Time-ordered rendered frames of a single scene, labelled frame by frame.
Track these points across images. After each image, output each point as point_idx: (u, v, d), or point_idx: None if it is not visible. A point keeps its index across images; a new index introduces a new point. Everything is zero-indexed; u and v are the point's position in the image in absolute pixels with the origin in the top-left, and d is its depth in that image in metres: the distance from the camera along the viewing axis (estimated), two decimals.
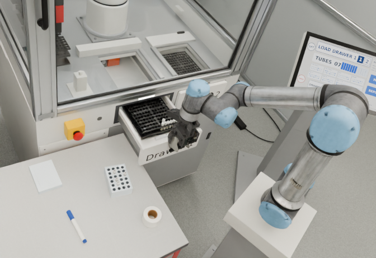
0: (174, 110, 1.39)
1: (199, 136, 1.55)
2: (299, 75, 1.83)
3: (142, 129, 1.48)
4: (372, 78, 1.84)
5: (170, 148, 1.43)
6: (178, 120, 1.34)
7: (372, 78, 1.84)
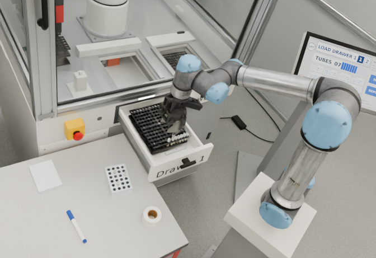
0: (195, 100, 1.36)
1: (210, 151, 1.50)
2: (299, 75, 1.83)
3: (153, 144, 1.44)
4: (372, 78, 1.84)
5: (181, 165, 1.38)
6: None
7: (372, 78, 1.84)
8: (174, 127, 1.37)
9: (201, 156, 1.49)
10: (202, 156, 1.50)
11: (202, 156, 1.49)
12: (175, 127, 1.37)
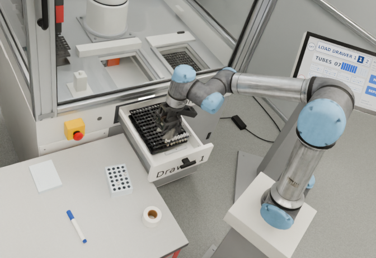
0: (190, 107, 1.38)
1: (210, 151, 1.50)
2: (299, 75, 1.83)
3: (153, 144, 1.44)
4: (372, 78, 1.84)
5: (181, 165, 1.38)
6: None
7: (372, 78, 1.84)
8: (169, 134, 1.39)
9: (201, 156, 1.49)
10: (202, 156, 1.50)
11: (202, 156, 1.49)
12: (169, 134, 1.39)
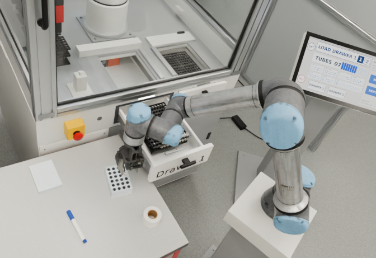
0: None
1: (210, 151, 1.50)
2: (299, 75, 1.83)
3: (153, 144, 1.44)
4: (372, 78, 1.84)
5: (181, 165, 1.38)
6: None
7: (372, 78, 1.84)
8: None
9: (201, 156, 1.49)
10: (202, 156, 1.50)
11: (202, 156, 1.49)
12: None
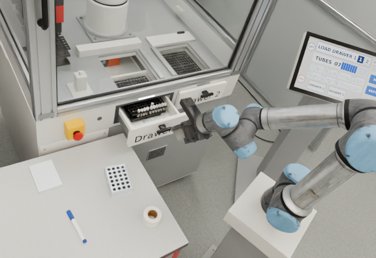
0: (189, 103, 1.29)
1: (187, 120, 1.60)
2: (299, 75, 1.83)
3: (132, 112, 1.54)
4: (372, 78, 1.84)
5: (158, 130, 1.48)
6: (191, 120, 1.26)
7: (372, 78, 1.84)
8: None
9: None
10: None
11: None
12: None
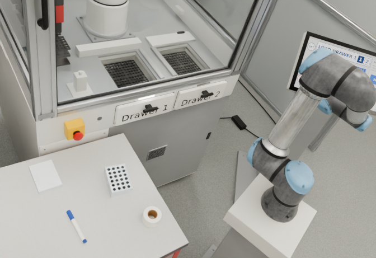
0: None
1: (173, 101, 1.66)
2: (299, 75, 1.83)
3: None
4: (372, 78, 1.84)
5: (144, 109, 1.55)
6: None
7: (372, 78, 1.84)
8: None
9: (164, 105, 1.65)
10: (165, 106, 1.66)
11: (165, 105, 1.66)
12: None
